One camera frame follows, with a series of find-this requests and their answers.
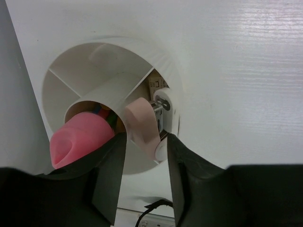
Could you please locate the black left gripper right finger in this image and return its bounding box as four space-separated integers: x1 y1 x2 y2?
167 134 303 227

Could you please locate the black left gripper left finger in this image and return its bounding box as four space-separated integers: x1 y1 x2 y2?
0 133 127 227

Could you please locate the pink white stapler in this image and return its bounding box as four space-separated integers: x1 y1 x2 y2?
125 87 180 163

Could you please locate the pink cap in container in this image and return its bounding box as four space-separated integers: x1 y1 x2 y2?
50 112 115 169

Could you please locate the white round divided container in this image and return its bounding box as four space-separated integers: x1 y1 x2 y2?
42 37 184 175

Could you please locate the black cable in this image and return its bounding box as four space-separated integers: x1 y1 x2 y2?
134 199 175 227

